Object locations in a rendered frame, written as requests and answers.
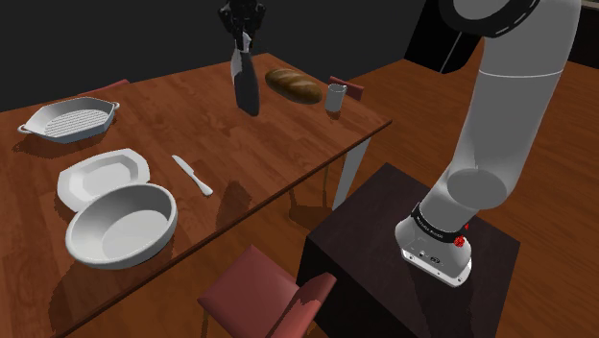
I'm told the wooden dining table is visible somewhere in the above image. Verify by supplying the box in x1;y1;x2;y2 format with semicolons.
0;52;394;338

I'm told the white round bowl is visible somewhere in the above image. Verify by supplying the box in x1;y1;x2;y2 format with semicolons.
64;182;180;271

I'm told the black and grey kitchen knife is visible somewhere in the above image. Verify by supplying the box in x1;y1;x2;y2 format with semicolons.
230;31;261;118

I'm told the white octagonal plate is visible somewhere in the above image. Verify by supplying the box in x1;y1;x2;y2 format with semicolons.
56;147;152;213

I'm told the black cabinet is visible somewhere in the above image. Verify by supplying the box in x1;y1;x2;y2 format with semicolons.
403;0;486;76

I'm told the dark robot stand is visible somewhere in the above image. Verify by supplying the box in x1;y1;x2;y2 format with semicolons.
296;161;521;338

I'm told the brown bread loaf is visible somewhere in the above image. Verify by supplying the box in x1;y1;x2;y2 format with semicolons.
264;67;324;106

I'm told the white butter knife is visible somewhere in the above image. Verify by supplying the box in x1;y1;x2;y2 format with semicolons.
171;154;215;198

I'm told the grey cup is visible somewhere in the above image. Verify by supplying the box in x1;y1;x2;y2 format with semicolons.
323;83;348;114

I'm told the grey ribbed baking dish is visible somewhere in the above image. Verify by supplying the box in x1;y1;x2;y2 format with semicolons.
17;96;121;145

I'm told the red chair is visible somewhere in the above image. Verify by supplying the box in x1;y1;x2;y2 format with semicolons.
326;75;366;103
77;78;132;98
197;243;339;338

